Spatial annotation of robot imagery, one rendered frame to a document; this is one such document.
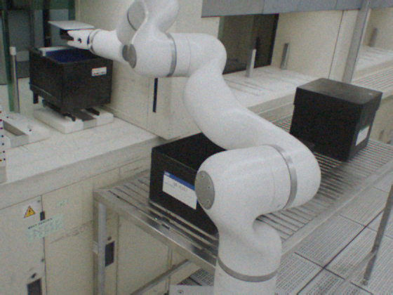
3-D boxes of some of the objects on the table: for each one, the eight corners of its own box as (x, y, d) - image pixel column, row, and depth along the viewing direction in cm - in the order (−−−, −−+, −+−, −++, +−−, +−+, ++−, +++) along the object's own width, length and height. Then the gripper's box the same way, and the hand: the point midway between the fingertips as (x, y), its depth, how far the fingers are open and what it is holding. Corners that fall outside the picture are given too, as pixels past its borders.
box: (347, 163, 179) (362, 104, 169) (284, 141, 195) (295, 86, 185) (369, 145, 201) (384, 91, 191) (311, 126, 216) (321, 76, 206)
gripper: (118, 29, 148) (85, 20, 159) (77, 31, 136) (44, 22, 147) (118, 51, 151) (85, 41, 162) (77, 55, 139) (45, 44, 150)
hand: (69, 33), depth 153 cm, fingers open, 4 cm apart
